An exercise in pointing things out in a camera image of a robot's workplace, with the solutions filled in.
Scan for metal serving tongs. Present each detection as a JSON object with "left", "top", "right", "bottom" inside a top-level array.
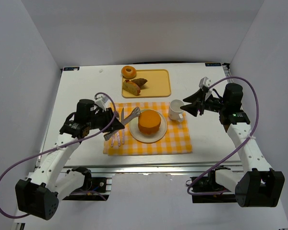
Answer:
[{"left": 104, "top": 107, "right": 141, "bottom": 141}]

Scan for tall orange round cake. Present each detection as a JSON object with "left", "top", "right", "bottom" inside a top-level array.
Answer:
[{"left": 138, "top": 110, "right": 161, "bottom": 135}]

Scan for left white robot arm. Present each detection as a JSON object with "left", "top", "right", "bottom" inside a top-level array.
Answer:
[{"left": 15, "top": 99, "right": 124, "bottom": 220}]

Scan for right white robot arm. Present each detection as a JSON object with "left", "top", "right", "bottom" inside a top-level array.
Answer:
[{"left": 181, "top": 83, "right": 285, "bottom": 207}]

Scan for sliced bread loaf piece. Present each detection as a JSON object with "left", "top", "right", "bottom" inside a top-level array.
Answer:
[{"left": 122, "top": 80, "right": 141, "bottom": 96}]

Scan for pale green ceramic plate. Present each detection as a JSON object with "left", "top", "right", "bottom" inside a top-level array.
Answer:
[{"left": 129, "top": 111, "right": 168, "bottom": 143}]

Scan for white mug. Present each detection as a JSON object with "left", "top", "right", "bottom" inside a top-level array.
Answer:
[{"left": 168, "top": 100, "right": 184, "bottom": 122}]

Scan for yellow checkered cloth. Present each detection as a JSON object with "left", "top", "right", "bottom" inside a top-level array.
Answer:
[{"left": 103, "top": 102, "right": 192, "bottom": 156}]

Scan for yellow serving tray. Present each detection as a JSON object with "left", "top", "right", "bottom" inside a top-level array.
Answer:
[{"left": 121, "top": 69, "right": 171, "bottom": 98}]

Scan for brown chocolate croissant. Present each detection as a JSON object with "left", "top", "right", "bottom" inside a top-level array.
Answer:
[{"left": 131, "top": 78, "right": 148, "bottom": 89}]

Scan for pink handled fork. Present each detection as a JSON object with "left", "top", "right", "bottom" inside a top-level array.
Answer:
[{"left": 110, "top": 135, "right": 115, "bottom": 147}]

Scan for pink handled knife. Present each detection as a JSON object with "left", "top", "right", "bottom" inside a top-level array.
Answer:
[{"left": 121, "top": 107, "right": 124, "bottom": 144}]

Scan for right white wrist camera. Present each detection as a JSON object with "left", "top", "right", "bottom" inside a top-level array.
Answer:
[{"left": 199, "top": 77, "right": 212, "bottom": 98}]

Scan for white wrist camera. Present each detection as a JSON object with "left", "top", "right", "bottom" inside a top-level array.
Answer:
[
  {"left": 95, "top": 94, "right": 108, "bottom": 111},
  {"left": 199, "top": 77, "right": 212, "bottom": 98}
]

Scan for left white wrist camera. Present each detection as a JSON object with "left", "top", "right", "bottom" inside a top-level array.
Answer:
[{"left": 95, "top": 94, "right": 108, "bottom": 111}]

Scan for aluminium frame rail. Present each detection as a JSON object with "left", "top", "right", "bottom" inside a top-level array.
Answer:
[{"left": 35, "top": 163, "right": 245, "bottom": 177}]

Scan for ring donut bread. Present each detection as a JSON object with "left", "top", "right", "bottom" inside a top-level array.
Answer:
[{"left": 121, "top": 66, "right": 137, "bottom": 79}]

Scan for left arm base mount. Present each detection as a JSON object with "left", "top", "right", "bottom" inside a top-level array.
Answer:
[{"left": 63, "top": 167, "right": 110, "bottom": 201}]

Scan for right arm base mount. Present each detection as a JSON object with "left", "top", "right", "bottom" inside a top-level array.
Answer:
[{"left": 190, "top": 166, "right": 237, "bottom": 204}]

